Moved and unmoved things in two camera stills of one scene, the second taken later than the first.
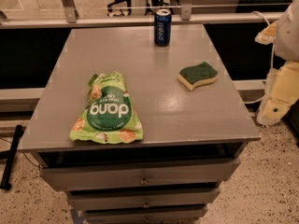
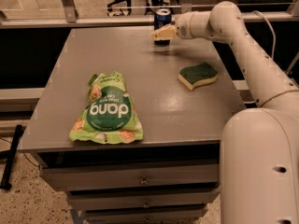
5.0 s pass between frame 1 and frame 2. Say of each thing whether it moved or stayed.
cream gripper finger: moved
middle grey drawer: stayed
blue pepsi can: stayed
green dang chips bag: stayed
